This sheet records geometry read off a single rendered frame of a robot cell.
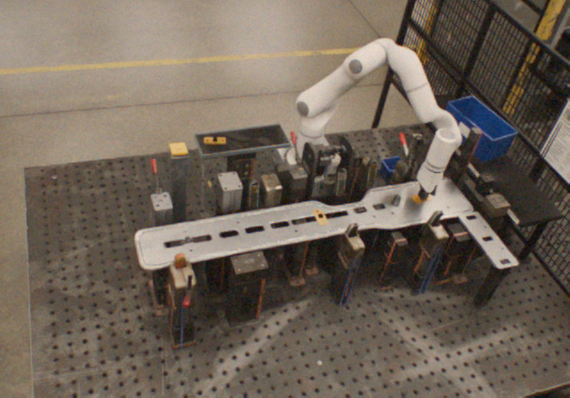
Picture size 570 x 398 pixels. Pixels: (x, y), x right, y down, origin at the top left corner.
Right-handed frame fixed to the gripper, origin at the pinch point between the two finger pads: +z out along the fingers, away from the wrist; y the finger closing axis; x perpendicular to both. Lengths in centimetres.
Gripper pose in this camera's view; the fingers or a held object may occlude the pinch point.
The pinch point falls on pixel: (423, 193)
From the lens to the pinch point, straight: 254.1
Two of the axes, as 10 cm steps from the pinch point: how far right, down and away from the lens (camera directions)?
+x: 9.3, -1.4, 3.4
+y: 3.4, 6.7, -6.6
